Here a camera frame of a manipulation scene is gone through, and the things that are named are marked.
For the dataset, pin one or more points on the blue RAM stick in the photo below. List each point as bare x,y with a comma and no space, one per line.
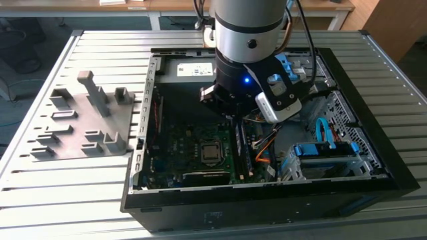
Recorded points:
242,145

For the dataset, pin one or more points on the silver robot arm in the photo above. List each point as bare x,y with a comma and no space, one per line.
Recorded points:
247,30

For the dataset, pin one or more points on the silver power supply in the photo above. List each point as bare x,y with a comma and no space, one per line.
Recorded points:
187,70

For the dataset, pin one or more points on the black case fan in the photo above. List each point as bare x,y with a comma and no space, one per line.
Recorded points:
159,112

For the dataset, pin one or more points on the silver CPU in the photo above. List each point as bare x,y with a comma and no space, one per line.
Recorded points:
210,152

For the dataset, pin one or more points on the metal drive cage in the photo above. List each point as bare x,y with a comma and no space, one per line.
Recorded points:
321,75

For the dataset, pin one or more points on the green motherboard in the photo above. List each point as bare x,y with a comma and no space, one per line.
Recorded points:
176,155

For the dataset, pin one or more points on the hard disk in blue carrier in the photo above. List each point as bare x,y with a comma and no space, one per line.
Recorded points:
314,150

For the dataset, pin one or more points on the black graphics card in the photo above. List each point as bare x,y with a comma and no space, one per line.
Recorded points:
207,178

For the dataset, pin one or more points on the wooden desk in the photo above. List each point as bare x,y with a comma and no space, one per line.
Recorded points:
317,6

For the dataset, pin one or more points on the grey parts rack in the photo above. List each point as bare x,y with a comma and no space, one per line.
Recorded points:
83,110

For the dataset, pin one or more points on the black PC case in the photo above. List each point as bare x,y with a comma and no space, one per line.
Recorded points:
301,200

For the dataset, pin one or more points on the white box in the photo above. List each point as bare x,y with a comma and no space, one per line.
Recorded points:
111,2

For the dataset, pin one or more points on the wooden cabinet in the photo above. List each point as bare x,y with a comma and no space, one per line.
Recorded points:
394,25

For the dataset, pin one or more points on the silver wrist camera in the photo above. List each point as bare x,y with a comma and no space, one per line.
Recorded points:
277,112

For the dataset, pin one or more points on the blue plastic drive bracket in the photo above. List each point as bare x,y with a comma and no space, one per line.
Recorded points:
295,75

